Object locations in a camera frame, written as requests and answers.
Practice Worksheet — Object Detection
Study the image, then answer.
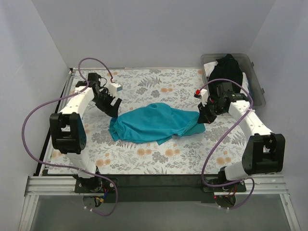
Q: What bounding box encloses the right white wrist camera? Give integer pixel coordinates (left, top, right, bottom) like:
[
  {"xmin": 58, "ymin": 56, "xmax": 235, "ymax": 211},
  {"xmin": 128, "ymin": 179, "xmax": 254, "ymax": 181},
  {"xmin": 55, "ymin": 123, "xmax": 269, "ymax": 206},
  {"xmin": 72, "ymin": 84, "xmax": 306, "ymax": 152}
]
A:
[{"xmin": 194, "ymin": 89, "xmax": 209, "ymax": 104}]

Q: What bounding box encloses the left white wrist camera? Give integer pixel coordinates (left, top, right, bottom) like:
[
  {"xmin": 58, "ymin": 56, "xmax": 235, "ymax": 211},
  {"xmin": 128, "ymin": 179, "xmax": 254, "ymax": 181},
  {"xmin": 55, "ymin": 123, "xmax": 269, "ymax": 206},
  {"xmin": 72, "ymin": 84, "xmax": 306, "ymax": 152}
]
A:
[{"xmin": 107, "ymin": 83, "xmax": 123, "ymax": 96}]

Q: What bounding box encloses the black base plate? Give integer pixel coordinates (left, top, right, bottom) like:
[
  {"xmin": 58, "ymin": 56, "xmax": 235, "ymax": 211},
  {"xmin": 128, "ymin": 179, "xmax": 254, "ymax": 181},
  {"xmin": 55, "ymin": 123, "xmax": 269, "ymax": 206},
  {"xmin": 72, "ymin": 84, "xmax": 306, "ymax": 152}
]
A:
[{"xmin": 74, "ymin": 177, "xmax": 247, "ymax": 204}]

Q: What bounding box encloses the black t shirt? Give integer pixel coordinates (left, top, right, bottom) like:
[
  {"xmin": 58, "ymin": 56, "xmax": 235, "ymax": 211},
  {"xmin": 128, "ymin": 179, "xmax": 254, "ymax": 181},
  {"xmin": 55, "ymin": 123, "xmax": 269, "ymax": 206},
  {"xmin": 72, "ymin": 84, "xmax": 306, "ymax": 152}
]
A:
[{"xmin": 208, "ymin": 54, "xmax": 243, "ymax": 96}]

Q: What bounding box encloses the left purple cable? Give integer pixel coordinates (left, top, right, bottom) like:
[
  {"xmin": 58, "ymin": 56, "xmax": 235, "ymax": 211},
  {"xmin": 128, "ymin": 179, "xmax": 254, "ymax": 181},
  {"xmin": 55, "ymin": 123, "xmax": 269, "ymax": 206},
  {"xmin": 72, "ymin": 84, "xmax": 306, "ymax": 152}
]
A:
[{"xmin": 21, "ymin": 57, "xmax": 119, "ymax": 217}]

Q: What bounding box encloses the clear plastic storage bin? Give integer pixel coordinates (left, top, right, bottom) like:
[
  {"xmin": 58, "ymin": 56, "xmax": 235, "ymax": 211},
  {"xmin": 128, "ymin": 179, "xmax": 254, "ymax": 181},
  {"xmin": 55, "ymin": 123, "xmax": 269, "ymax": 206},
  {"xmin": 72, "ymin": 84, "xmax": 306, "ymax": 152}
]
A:
[{"xmin": 201, "ymin": 53, "xmax": 266, "ymax": 110}]

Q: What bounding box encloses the white garment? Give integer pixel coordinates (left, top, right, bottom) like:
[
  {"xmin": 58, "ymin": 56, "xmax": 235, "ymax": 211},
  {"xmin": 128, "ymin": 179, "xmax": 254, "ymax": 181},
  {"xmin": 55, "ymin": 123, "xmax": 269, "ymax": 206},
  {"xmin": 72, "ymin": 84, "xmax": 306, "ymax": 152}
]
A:
[{"xmin": 204, "ymin": 61, "xmax": 249, "ymax": 93}]

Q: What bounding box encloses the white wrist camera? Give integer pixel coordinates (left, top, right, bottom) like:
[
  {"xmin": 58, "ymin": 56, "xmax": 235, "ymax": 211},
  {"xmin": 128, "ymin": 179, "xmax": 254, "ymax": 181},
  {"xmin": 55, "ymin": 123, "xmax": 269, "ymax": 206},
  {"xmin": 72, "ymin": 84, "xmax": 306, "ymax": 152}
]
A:
[
  {"xmin": 107, "ymin": 83, "xmax": 123, "ymax": 96},
  {"xmin": 194, "ymin": 89, "xmax": 209, "ymax": 104}
]

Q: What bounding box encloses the teal t shirt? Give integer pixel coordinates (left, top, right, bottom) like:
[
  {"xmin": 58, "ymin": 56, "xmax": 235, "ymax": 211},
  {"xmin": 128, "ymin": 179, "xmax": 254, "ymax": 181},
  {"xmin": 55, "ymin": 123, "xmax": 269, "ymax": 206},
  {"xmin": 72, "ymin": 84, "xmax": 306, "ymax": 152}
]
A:
[{"xmin": 109, "ymin": 103, "xmax": 205, "ymax": 145}]

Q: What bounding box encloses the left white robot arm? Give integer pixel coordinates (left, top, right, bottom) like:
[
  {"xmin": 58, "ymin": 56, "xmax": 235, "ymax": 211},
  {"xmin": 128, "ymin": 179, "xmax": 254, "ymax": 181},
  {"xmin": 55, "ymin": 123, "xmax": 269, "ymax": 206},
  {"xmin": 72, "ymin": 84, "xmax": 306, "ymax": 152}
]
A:
[{"xmin": 50, "ymin": 73, "xmax": 123, "ymax": 193}]

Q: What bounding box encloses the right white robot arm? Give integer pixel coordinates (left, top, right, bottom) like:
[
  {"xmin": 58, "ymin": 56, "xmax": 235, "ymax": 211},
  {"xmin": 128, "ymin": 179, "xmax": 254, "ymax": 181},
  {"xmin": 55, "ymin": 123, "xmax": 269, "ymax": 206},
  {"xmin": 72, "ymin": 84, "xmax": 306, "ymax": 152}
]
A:
[{"xmin": 194, "ymin": 78, "xmax": 285, "ymax": 191}]

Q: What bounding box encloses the grey blue garment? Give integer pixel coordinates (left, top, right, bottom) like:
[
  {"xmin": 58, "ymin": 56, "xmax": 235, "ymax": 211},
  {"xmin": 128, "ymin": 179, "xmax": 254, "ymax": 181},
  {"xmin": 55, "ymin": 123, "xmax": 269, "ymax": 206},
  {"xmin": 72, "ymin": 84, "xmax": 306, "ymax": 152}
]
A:
[{"xmin": 243, "ymin": 79, "xmax": 253, "ymax": 102}]

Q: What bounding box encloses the aluminium frame rail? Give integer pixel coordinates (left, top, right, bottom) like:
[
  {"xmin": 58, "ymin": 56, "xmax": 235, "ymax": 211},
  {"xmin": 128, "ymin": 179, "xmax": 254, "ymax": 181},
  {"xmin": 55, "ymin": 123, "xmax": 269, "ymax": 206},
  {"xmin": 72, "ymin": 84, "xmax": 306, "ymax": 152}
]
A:
[{"xmin": 19, "ymin": 174, "xmax": 300, "ymax": 231}]

